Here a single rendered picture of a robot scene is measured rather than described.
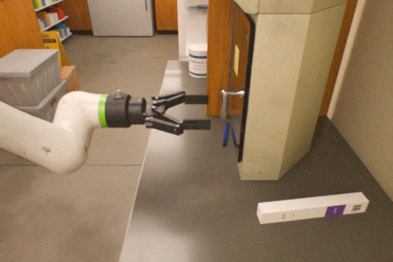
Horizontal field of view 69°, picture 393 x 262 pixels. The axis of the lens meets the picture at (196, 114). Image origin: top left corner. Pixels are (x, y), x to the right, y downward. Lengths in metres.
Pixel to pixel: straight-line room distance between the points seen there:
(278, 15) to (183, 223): 0.53
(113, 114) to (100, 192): 1.51
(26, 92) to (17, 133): 2.10
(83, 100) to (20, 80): 1.98
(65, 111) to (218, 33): 0.56
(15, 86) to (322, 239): 2.53
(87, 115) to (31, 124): 0.14
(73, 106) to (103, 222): 1.35
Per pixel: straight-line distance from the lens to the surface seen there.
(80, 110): 0.78
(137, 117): 0.77
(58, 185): 2.41
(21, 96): 2.86
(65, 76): 3.52
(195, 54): 1.45
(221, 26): 1.03
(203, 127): 0.73
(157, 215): 0.78
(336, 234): 0.81
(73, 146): 0.73
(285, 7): 0.66
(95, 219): 2.09
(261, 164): 0.84
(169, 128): 0.71
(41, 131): 0.72
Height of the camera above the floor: 1.54
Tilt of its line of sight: 31 degrees down
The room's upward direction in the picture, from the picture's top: straight up
